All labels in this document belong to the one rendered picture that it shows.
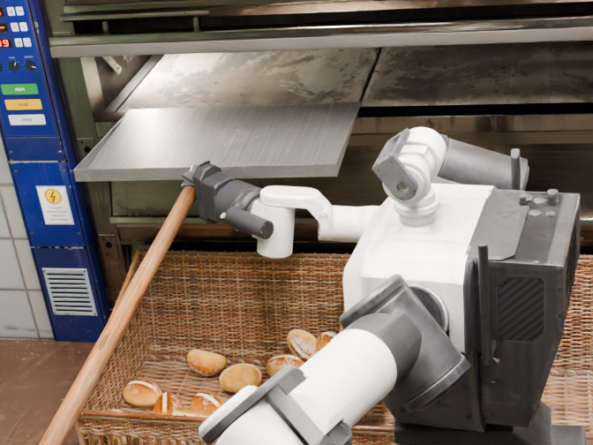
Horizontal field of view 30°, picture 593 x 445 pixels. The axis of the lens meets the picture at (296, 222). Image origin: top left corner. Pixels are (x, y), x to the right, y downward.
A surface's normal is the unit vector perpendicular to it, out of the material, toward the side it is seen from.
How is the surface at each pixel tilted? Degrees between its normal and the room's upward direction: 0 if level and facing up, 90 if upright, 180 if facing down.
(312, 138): 0
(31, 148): 90
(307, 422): 81
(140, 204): 70
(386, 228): 0
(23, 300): 90
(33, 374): 0
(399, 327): 37
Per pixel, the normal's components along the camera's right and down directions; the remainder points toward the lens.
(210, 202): -0.72, 0.40
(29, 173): -0.21, 0.49
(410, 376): -0.39, 0.21
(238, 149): -0.11, -0.87
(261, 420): 0.39, -0.48
